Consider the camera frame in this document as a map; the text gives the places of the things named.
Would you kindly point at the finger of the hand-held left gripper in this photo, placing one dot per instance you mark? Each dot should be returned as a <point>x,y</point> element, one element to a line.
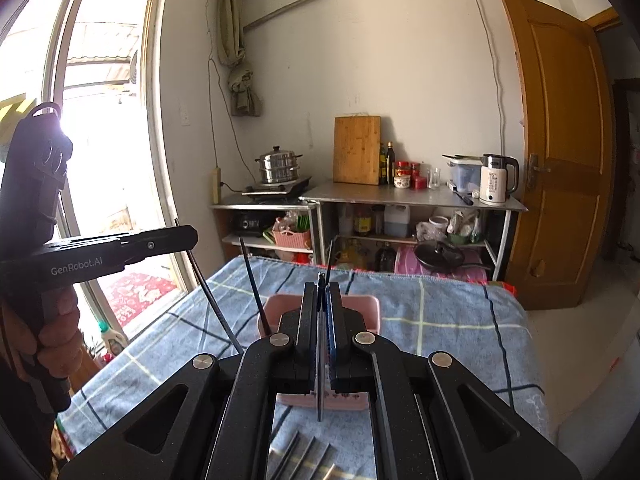
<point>100,238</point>
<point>160,245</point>

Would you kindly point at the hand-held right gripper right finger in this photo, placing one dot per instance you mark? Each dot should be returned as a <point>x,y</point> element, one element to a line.
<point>331,330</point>

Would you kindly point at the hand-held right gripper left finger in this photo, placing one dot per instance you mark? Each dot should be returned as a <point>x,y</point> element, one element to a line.
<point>307,325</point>

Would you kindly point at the pink utensil holder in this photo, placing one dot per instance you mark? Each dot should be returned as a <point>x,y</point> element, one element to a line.
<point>350,310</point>

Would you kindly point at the person's left forearm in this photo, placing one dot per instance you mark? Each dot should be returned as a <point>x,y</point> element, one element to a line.
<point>20,420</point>

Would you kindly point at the person's left hand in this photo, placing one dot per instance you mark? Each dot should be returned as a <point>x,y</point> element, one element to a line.
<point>57,325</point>

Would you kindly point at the red patterned mat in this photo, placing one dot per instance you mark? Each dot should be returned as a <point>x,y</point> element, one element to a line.
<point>137,292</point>

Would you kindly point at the yellow oil bottle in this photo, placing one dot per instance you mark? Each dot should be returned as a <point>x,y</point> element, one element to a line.
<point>350,255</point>

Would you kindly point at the beige power strip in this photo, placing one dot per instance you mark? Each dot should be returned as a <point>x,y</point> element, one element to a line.
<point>216,185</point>

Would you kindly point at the small metal shelf table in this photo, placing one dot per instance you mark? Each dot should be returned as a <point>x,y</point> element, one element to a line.
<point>235,200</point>

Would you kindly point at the pink plastic basket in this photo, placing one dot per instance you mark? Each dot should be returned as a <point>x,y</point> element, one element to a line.
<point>290,237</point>

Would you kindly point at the black kitchen appliance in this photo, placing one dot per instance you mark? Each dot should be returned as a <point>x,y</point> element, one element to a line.
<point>247,222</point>

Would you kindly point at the dark glass bottle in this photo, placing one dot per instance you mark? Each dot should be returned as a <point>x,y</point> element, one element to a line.
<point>385,257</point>

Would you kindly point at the pink storage box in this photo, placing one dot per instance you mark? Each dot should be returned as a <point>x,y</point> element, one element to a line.
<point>405,262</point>

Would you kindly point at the white detergent bottle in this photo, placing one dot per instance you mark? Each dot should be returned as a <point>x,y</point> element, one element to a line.
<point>112,340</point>

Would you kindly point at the blue checked blanket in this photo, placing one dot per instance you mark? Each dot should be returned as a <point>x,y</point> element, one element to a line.
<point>440,340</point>

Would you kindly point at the translucent plastic bottle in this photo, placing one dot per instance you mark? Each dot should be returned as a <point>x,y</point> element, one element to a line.
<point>345,217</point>

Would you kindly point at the brown bottle yellow label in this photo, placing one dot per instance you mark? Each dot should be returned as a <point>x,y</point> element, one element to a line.
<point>362,220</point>

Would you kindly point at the white framed window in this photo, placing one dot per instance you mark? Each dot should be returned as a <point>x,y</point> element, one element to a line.
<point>110,110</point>

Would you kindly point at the black induction cooker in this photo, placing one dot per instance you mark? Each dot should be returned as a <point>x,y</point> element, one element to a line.
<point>275,189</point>

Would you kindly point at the white plastic jug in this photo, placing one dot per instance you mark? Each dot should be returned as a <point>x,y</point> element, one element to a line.
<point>398,220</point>

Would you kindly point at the black frying pan with lid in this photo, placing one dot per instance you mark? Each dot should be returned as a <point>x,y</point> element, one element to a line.
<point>440,255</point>

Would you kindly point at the steel steamer pot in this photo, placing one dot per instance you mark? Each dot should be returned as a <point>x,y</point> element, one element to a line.
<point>277,165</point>

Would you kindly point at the large metal shelf table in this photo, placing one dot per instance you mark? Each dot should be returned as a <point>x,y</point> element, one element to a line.
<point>400,197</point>

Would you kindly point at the white ceramic pot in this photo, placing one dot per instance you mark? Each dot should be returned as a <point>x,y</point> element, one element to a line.
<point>439,222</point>

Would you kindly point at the white patterned jar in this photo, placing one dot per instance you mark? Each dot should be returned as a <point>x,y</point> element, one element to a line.
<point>401,181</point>

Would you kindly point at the crumpled plastic bags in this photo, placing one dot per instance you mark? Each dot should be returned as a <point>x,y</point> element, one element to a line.
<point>465,225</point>

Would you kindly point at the red cup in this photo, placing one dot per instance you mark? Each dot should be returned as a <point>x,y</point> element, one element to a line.
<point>419,183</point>

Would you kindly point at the green oil bottle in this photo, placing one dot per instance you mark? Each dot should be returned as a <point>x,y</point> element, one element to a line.
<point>382,162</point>

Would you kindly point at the grey hanging cloth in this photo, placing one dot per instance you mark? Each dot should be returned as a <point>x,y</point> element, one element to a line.
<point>245,90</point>

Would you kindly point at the red lidded jar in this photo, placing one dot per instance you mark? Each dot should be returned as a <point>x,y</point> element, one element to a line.
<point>402,167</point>
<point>415,169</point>

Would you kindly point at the dark sauce bottle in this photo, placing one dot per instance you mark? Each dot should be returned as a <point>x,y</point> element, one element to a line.
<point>390,160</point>

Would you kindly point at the wooden cutting board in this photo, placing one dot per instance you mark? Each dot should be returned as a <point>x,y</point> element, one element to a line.
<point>357,150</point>

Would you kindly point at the clear drinking glass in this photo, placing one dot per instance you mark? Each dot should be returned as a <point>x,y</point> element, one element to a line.
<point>433,178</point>

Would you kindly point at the clear plastic container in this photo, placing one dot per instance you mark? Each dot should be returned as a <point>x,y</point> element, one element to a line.
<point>462,172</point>

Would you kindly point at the white electric kettle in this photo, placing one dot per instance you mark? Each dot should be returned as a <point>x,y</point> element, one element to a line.
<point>492,180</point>

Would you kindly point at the beige curtain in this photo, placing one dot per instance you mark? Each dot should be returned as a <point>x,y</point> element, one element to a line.
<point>230,25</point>

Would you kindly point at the wooden door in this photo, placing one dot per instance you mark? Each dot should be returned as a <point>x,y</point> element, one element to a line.
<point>560,160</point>

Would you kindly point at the white wall switch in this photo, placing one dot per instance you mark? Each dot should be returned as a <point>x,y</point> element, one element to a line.
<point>185,115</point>

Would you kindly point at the grey wall pipe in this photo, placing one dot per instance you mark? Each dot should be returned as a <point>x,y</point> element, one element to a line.
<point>290,10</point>

